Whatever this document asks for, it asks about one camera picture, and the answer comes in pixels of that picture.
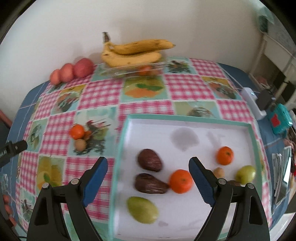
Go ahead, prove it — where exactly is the large red apple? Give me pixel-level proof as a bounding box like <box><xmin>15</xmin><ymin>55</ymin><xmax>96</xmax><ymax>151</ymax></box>
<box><xmin>73</xmin><ymin>58</ymin><xmax>94</xmax><ymax>78</ymax></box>

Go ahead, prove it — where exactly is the white side table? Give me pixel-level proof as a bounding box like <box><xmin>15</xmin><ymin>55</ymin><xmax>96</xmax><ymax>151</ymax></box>
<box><xmin>248</xmin><ymin>34</ymin><xmax>295</xmax><ymax>100</ymax></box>

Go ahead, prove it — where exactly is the person's left hand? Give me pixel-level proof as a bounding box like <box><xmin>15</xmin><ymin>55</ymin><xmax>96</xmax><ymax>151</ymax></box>
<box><xmin>3</xmin><ymin>194</ymin><xmax>16</xmax><ymax>227</ymax></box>

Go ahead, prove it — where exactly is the green mango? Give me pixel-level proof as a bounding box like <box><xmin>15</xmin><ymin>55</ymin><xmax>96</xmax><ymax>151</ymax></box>
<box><xmin>126</xmin><ymin>196</ymin><xmax>159</xmax><ymax>225</ymax></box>

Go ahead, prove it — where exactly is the white tray teal rim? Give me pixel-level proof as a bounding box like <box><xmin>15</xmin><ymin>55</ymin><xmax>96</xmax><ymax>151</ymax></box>
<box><xmin>108</xmin><ymin>114</ymin><xmax>262</xmax><ymax>240</ymax></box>

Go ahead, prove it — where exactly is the dark brown avocado on tray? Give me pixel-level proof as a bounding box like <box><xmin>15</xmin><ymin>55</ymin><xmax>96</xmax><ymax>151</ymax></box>
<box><xmin>137</xmin><ymin>149</ymin><xmax>163</xmax><ymax>172</ymax></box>

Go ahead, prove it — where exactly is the white charger device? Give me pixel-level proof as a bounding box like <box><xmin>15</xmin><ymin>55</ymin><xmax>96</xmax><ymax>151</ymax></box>
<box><xmin>240</xmin><ymin>87</ymin><xmax>266</xmax><ymax>121</ymax></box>

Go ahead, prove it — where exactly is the clear plastic fruit container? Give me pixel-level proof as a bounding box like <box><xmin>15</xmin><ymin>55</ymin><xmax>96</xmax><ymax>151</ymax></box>
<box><xmin>97</xmin><ymin>56</ymin><xmax>167</xmax><ymax>78</ymax></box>

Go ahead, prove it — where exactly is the orange mandarin on tray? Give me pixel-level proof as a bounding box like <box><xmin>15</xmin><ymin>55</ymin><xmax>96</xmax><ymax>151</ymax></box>
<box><xmin>216</xmin><ymin>146</ymin><xmax>234</xmax><ymax>166</ymax></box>

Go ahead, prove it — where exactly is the brown kiwi fruit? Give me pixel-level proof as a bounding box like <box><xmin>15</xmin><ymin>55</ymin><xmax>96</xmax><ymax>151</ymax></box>
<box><xmin>74</xmin><ymin>139</ymin><xmax>87</xmax><ymax>152</ymax></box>

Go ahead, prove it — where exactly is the dark brown avocado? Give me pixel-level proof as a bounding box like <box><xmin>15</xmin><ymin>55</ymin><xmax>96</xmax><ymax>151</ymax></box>
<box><xmin>134</xmin><ymin>173</ymin><xmax>170</xmax><ymax>194</ymax></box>
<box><xmin>137</xmin><ymin>149</ymin><xmax>163</xmax><ymax>172</ymax></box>

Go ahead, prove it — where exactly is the fruit pattern checkered tablecloth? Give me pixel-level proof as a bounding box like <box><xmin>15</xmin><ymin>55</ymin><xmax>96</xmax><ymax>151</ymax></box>
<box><xmin>1</xmin><ymin>57</ymin><xmax>275</xmax><ymax>240</ymax></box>

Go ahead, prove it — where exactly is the teal toy box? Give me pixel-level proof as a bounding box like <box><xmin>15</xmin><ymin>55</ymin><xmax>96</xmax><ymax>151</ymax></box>
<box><xmin>267</xmin><ymin>103</ymin><xmax>292</xmax><ymax>135</ymax></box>

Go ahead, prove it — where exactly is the dark fruit on tray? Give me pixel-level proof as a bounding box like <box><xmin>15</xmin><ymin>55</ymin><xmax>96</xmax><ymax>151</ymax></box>
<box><xmin>227</xmin><ymin>180</ymin><xmax>241</xmax><ymax>187</ymax></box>

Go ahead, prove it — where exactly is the orange mandarin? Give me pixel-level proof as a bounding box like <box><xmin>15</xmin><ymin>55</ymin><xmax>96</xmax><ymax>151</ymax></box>
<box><xmin>169</xmin><ymin>169</ymin><xmax>193</xmax><ymax>194</ymax></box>
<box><xmin>69</xmin><ymin>124</ymin><xmax>85</xmax><ymax>140</ymax></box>
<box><xmin>216</xmin><ymin>146</ymin><xmax>234</xmax><ymax>166</ymax></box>

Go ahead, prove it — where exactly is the small red apple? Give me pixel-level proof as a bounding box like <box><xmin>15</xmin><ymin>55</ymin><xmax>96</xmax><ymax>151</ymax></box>
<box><xmin>50</xmin><ymin>69</ymin><xmax>61</xmax><ymax>85</ymax></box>

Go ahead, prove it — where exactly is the brown kiwi on tray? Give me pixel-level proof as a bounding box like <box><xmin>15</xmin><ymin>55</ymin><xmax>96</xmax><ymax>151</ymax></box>
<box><xmin>213</xmin><ymin>167</ymin><xmax>225</xmax><ymax>179</ymax></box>

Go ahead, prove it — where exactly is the yellow banana bunch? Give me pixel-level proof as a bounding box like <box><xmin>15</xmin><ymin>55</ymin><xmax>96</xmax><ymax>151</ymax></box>
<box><xmin>101</xmin><ymin>32</ymin><xmax>175</xmax><ymax>68</ymax></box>

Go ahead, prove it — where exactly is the green pear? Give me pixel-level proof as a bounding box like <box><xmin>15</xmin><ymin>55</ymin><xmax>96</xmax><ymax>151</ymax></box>
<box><xmin>235</xmin><ymin>165</ymin><xmax>256</xmax><ymax>185</ymax></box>

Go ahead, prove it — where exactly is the middle red apple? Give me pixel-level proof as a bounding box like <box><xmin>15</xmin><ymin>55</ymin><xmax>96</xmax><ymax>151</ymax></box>
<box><xmin>60</xmin><ymin>63</ymin><xmax>74</xmax><ymax>83</ymax></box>

